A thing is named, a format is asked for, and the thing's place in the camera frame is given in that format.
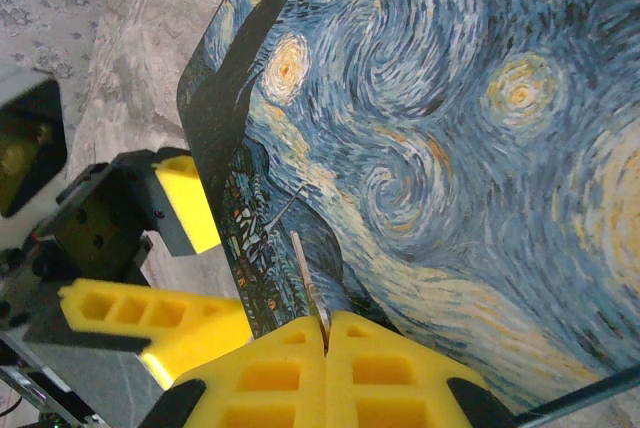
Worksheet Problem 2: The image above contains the starry night painted box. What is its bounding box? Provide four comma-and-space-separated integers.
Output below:
176, 0, 640, 420

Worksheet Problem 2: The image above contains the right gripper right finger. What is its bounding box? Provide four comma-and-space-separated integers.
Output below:
325, 310, 519, 428

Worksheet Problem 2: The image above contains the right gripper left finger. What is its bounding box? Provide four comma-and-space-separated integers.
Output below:
142, 316, 330, 428

